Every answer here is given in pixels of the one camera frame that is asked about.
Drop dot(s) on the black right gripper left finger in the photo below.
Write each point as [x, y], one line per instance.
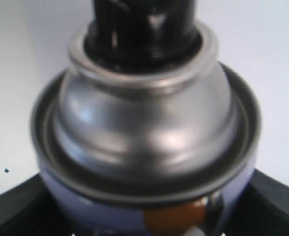
[29, 210]

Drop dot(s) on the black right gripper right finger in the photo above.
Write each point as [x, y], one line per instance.
[262, 210]

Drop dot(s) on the spray paint can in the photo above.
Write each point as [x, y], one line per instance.
[146, 133]

